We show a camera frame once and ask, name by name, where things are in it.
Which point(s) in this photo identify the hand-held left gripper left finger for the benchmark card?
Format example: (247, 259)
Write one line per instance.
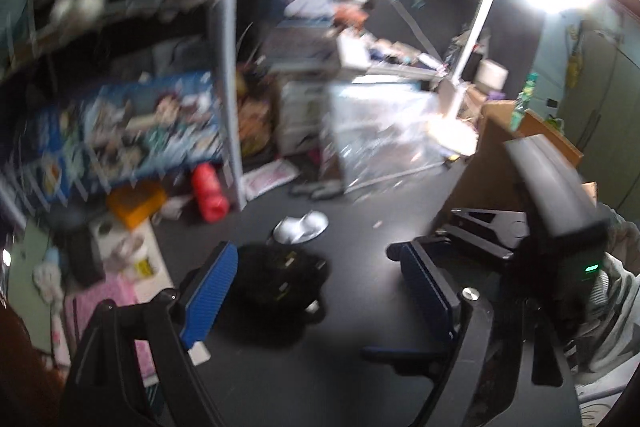
(210, 297)

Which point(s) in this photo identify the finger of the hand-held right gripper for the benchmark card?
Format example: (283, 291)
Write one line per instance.
(505, 232)
(405, 359)

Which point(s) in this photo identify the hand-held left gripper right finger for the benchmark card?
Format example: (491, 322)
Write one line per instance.
(430, 294)

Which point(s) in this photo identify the black plush toy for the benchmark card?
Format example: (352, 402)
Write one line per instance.
(270, 277)

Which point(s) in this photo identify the lined cream notepad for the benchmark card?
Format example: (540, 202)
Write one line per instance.
(157, 257)

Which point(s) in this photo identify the cardboard box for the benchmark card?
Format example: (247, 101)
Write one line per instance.
(480, 167)

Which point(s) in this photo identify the pink leopard-print pouch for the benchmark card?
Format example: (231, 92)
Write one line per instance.
(125, 307)

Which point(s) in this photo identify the white tape roll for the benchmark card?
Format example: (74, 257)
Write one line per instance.
(130, 249)

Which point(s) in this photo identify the white plastic hook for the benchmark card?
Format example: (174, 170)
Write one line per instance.
(175, 207)

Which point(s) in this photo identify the red bottle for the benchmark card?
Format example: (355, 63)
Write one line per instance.
(210, 194)

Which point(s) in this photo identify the silver foil item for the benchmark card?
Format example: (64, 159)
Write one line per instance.
(300, 229)

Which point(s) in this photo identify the orange box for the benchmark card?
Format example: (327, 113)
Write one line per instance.
(137, 207)

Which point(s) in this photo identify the green bottle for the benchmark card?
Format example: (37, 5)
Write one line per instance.
(525, 99)

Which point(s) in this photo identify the black case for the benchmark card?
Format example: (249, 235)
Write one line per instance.
(86, 257)

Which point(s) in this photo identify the pink white packet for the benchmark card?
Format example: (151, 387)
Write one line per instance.
(267, 179)

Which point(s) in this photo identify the black marker pen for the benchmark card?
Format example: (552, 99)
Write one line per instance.
(307, 189)
(330, 193)

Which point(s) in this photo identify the clear zip bag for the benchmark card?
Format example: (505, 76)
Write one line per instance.
(390, 137)

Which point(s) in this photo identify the pink tube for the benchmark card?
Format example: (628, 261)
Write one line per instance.
(57, 332)

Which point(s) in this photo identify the white plush doll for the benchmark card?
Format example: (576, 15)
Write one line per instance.
(50, 274)

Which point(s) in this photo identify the anime poster box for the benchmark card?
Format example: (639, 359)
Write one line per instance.
(140, 132)

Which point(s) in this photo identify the green board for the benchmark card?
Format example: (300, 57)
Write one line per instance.
(27, 277)

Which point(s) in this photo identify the brown patterned bag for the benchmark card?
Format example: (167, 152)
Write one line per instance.
(257, 117)

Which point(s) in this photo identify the white desk lamp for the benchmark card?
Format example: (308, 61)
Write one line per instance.
(475, 32)

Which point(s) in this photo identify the white drawer box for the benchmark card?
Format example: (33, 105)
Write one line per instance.
(302, 117)

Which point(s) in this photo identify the white rack pole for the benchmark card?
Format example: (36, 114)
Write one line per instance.
(232, 57)

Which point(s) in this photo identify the white printed carton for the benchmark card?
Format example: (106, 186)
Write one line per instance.
(305, 49)

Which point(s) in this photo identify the white plush toy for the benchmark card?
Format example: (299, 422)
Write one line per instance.
(77, 5)

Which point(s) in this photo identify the yellow cartoon wall sticker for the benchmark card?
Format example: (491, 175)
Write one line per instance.
(575, 57)

